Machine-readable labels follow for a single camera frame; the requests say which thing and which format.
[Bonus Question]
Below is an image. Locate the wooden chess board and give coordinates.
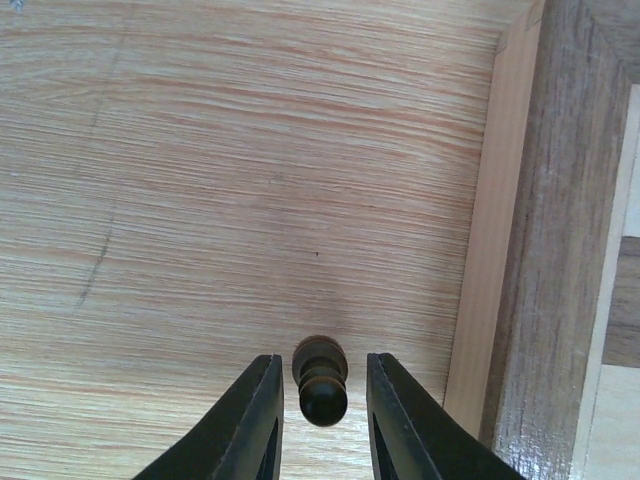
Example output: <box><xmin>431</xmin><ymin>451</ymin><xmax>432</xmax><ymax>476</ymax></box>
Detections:
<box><xmin>444</xmin><ymin>1</ymin><xmax>639</xmax><ymax>479</ymax></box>

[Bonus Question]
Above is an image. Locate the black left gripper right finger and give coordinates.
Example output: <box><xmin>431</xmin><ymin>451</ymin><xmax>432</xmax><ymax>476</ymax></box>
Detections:
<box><xmin>366</xmin><ymin>353</ymin><xmax>522</xmax><ymax>480</ymax></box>

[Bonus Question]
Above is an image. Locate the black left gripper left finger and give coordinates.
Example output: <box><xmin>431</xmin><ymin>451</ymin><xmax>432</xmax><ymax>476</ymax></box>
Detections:
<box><xmin>136</xmin><ymin>354</ymin><xmax>284</xmax><ymax>479</ymax></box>

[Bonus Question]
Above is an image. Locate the dark pawn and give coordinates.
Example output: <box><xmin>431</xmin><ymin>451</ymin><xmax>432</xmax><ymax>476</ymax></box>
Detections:
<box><xmin>292</xmin><ymin>335</ymin><xmax>348</xmax><ymax>427</ymax></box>

